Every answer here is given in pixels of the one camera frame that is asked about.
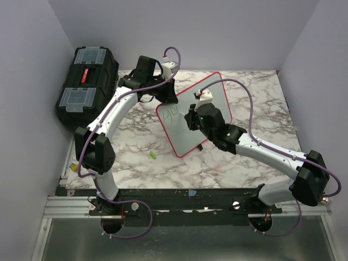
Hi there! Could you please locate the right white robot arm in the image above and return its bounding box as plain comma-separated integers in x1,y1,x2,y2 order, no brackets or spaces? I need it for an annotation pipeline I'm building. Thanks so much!
184,103,330,213

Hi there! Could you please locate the pink-framed whiteboard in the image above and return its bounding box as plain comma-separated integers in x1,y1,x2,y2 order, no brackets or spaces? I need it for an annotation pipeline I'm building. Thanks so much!
156,72,232,158

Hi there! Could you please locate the right cable metal connector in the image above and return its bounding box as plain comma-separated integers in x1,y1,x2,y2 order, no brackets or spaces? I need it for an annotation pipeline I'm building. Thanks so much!
321,197,330,204

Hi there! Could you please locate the aluminium extrusion frame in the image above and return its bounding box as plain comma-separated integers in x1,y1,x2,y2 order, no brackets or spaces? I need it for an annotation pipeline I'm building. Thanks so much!
33,127,341,260

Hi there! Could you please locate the blue tape piece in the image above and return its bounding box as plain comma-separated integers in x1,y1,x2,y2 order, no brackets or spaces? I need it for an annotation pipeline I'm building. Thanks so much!
188,189,197,197

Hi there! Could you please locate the green marker cap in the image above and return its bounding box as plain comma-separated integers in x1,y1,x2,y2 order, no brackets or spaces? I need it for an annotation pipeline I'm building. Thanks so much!
150,151,157,159

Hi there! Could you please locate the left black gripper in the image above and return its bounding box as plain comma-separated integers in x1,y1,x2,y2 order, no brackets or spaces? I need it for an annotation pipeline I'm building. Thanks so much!
147,74,178,104

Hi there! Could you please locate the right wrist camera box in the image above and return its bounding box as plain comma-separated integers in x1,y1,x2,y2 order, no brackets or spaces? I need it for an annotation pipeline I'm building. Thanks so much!
194,89,213,107

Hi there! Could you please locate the small yellow metal clip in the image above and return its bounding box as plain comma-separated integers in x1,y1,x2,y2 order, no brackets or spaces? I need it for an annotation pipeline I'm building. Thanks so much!
69,163,78,172

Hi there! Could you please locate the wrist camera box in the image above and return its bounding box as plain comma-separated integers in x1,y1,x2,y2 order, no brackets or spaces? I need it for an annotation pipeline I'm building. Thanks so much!
194,89,213,107
161,61,178,79

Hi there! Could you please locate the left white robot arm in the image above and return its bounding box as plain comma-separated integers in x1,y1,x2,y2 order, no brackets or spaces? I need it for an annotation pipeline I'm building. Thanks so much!
74,54,182,215

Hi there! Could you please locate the black plastic toolbox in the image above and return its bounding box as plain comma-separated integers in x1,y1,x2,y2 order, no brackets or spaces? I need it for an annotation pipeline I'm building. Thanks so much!
55,46,119,131

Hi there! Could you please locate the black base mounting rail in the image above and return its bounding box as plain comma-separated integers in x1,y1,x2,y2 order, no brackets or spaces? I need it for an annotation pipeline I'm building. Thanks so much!
55,187,298,228

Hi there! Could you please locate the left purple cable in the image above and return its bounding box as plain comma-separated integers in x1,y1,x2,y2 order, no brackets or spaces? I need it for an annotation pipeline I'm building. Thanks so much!
77,47,182,240

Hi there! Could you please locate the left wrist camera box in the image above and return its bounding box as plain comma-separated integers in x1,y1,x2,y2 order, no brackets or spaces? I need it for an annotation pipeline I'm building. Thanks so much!
161,61,178,79

